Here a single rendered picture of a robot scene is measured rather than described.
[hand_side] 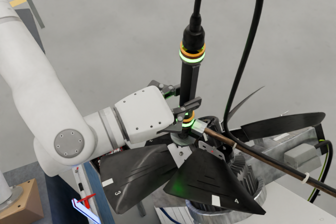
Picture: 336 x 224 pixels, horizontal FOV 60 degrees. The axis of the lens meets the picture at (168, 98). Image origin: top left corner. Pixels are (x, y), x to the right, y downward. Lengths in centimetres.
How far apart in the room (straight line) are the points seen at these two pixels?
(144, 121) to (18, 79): 24
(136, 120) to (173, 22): 244
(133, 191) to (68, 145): 44
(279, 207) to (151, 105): 55
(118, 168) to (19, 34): 51
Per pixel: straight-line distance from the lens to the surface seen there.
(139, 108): 59
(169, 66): 261
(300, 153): 106
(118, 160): 96
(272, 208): 98
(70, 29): 306
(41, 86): 53
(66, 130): 49
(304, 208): 96
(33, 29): 129
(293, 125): 95
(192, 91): 58
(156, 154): 94
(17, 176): 133
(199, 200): 66
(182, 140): 79
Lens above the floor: 207
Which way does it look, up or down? 59 degrees down
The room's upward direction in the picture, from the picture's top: straight up
